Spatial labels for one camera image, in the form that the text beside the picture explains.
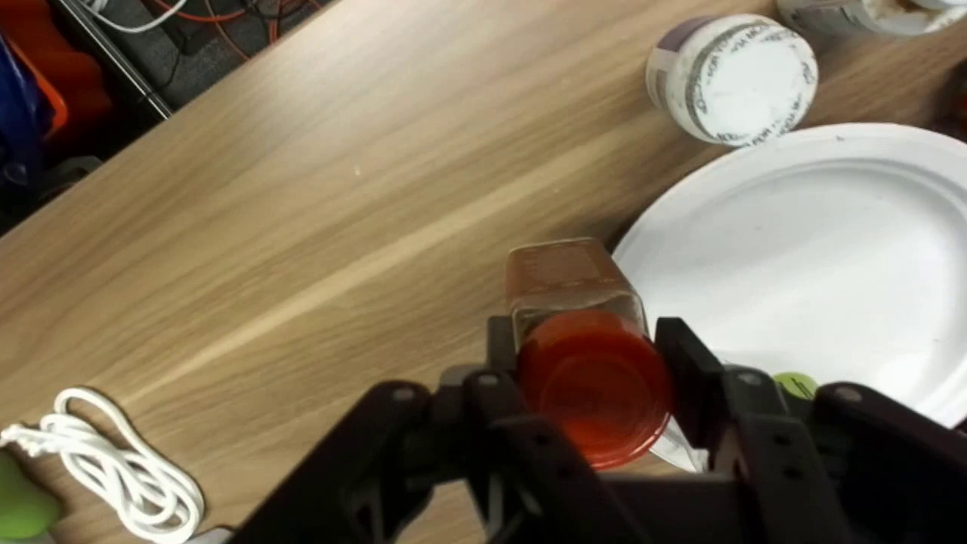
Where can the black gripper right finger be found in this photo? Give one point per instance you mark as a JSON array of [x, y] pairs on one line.
[[699, 385]]

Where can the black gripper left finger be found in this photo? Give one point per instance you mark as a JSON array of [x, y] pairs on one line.
[[503, 350]]

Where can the orange lid spice jar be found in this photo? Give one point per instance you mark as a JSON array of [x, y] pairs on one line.
[[581, 350]]

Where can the white round plate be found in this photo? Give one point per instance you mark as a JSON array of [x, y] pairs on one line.
[[835, 252]]

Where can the green label white pill bottle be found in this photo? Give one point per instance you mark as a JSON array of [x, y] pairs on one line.
[[870, 17]]

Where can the green pear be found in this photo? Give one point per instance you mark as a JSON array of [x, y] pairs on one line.
[[29, 512]]

